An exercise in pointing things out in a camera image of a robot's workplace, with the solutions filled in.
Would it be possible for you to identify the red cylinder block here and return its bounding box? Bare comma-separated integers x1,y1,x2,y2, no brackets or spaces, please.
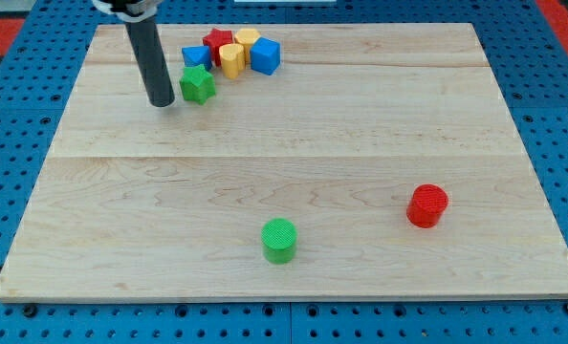
406,183,449,228

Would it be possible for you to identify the green star block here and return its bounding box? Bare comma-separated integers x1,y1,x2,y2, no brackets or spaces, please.
179,64,216,105

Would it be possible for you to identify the green cylinder block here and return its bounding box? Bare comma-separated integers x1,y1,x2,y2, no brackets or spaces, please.
261,218,297,264

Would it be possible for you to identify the wooden board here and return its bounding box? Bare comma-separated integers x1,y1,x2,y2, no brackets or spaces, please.
0,23,568,304

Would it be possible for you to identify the yellow heart block rear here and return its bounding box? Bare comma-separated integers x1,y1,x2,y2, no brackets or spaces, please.
233,28,261,64

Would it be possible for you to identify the blue cube block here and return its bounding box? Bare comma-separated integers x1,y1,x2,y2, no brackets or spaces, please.
250,37,280,75

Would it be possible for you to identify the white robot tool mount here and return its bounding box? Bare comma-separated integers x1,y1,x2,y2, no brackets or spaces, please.
92,0,164,23

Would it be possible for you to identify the blue triangle block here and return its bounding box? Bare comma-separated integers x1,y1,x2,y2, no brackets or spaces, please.
181,45,212,71

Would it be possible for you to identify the yellow heart block front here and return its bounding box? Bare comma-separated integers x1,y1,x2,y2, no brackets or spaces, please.
219,43,246,79

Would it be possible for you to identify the red star block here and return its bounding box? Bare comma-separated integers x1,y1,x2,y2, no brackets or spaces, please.
202,28,233,67

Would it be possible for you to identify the yellow heart block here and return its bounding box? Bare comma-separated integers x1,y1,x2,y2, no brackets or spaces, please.
219,43,246,79
233,28,261,64

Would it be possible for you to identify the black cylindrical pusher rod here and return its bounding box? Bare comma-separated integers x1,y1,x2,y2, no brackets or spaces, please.
125,16,175,107

